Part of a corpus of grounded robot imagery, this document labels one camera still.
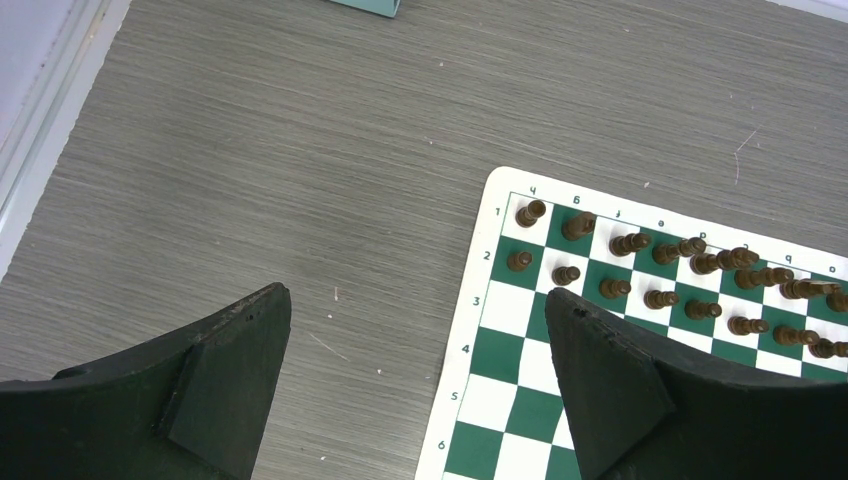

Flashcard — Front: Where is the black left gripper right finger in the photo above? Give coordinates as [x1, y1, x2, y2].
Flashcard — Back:
[544, 287, 847, 479]

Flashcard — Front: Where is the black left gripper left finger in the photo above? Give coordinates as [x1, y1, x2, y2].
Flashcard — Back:
[52, 282, 293, 480]

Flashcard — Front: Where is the green white chess board mat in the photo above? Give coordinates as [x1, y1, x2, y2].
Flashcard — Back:
[416, 167, 847, 479]

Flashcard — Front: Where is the dark wooden chess piece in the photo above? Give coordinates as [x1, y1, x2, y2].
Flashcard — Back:
[515, 199, 547, 228]
[690, 247, 760, 275]
[779, 279, 842, 300]
[652, 237, 707, 265]
[826, 291, 848, 313]
[734, 267, 794, 290]
[561, 211, 596, 241]
[609, 232, 653, 257]

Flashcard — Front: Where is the dark wooden pawn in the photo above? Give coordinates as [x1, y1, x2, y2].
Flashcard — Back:
[773, 325, 820, 346]
[684, 300, 722, 320]
[507, 251, 533, 272]
[808, 338, 848, 359]
[727, 316, 770, 336]
[643, 290, 680, 310]
[551, 266, 581, 287]
[599, 278, 632, 299]

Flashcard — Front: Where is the light blue box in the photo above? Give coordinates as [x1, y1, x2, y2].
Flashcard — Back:
[332, 0, 400, 18]

